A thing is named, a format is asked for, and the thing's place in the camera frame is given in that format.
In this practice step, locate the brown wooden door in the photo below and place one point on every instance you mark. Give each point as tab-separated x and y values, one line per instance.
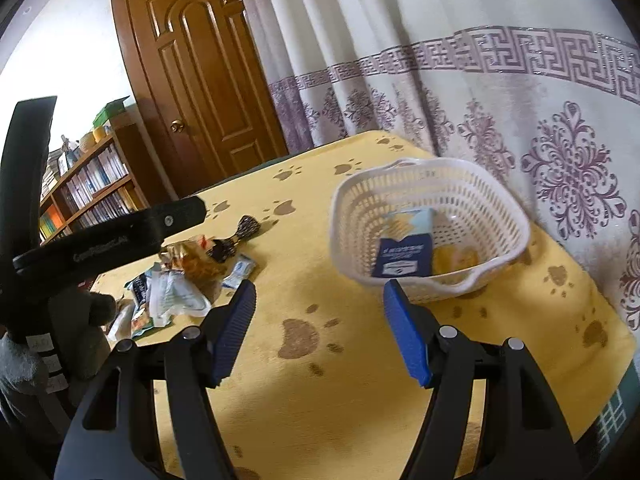
200	85

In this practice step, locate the dark blue foil packet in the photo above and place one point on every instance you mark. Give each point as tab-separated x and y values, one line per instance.
140	287

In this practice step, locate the green patterned table cover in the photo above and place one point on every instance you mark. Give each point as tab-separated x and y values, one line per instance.
617	405

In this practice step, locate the rows of shelved books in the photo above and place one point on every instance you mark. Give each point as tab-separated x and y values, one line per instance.
95	175

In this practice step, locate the white purple patterned curtain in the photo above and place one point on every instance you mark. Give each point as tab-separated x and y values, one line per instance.
450	10

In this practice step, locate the yellow cup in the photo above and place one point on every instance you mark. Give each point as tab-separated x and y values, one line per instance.
98	133

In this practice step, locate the white plastic basket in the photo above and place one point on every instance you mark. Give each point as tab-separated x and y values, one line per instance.
360	195

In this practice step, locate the green box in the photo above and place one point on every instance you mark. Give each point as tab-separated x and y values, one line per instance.
111	112

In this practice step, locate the small white blue packet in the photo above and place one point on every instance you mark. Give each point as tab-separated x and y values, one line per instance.
240	270

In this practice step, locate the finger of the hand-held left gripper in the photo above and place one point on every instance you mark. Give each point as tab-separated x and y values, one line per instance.
125	235
27	170

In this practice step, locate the large white clear packet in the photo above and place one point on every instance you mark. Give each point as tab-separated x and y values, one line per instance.
180	300

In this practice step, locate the pale yellow bowl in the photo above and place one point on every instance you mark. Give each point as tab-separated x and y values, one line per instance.
86	143

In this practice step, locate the pale blue snack packet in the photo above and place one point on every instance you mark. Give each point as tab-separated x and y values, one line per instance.
417	220

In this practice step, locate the brass door knob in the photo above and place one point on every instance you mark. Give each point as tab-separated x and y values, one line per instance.
176	126

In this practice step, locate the dark patterned snack packet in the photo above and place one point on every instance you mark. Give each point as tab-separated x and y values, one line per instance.
230	245

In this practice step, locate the wooden bookshelf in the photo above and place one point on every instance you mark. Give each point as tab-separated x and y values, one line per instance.
135	160

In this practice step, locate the green snack packet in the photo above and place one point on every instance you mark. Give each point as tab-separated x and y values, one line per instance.
142	322

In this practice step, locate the dark blue snack box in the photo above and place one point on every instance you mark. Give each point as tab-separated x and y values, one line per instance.
400	255

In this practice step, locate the orange snack packet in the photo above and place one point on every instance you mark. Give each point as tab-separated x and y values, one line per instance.
192	260

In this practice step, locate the long white snack packet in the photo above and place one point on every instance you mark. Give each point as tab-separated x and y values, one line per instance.
120	322

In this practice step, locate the yellow snack packet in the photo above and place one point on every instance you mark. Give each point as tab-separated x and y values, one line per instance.
452	260

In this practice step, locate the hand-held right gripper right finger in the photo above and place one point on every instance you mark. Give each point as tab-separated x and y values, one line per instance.
407	340

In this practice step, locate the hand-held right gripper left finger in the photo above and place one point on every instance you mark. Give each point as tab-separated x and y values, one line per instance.
235	330

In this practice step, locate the yellow paw print tablecloth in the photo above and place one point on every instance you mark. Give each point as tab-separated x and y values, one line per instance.
325	410

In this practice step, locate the person's left hand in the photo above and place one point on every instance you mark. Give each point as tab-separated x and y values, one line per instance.
85	320

